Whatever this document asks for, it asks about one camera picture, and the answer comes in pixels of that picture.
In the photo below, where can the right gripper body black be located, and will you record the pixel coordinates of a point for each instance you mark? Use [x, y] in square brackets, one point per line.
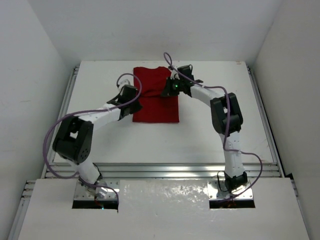
[176, 86]

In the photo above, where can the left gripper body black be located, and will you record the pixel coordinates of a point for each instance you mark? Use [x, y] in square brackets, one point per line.
[133, 106]

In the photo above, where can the red t-shirt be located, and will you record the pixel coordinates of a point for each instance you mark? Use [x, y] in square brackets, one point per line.
[156, 109]

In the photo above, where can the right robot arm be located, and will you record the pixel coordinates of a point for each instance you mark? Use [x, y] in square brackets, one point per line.
[226, 118]

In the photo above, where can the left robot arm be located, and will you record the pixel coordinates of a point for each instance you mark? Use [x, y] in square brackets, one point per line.
[73, 140]

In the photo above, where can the white foam panel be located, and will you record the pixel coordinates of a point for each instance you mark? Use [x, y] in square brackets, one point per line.
[155, 195]

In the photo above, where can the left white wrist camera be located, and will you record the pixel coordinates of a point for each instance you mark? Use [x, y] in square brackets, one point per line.
[124, 82]

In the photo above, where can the left aluminium side rail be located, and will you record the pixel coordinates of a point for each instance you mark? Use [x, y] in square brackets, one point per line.
[47, 152]

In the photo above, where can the aluminium side rail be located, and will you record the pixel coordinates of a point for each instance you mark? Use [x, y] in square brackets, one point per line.
[266, 125]
[47, 152]

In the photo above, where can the aluminium front rail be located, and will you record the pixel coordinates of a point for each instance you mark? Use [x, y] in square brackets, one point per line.
[181, 170]

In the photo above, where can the right aluminium side rail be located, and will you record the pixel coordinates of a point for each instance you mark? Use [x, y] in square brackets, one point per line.
[266, 125]

